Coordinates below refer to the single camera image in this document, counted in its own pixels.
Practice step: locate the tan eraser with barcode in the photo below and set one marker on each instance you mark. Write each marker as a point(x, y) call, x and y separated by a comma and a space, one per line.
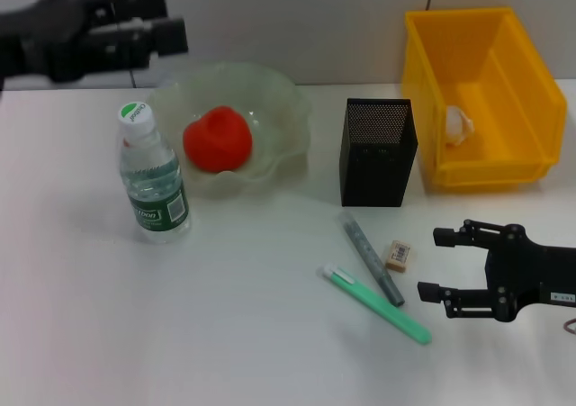
point(398, 256)

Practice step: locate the red-orange toy orange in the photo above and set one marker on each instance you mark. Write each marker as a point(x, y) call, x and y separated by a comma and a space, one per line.
point(218, 138)

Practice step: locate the black mesh pen holder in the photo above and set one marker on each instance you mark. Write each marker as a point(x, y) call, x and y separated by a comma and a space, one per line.
point(375, 172)

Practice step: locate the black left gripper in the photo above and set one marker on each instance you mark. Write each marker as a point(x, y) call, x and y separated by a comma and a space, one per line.
point(45, 41)

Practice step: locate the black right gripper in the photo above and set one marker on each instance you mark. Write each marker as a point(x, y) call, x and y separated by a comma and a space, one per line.
point(531, 271)

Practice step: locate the grey marker pen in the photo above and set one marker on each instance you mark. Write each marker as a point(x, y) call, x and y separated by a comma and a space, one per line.
point(369, 257)

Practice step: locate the yellow plastic bin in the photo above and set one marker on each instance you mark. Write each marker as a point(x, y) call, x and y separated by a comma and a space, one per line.
point(517, 122)

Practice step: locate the green glass fruit bowl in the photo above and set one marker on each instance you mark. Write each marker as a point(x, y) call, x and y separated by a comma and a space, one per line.
point(279, 109)

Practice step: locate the white paper ball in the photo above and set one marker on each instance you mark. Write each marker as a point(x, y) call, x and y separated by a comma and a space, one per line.
point(459, 124)

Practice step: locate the mint green pen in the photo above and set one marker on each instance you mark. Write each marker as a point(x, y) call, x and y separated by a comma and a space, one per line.
point(373, 304)

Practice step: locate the clear green-label water bottle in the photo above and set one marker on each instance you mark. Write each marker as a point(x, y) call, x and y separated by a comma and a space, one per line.
point(153, 176)

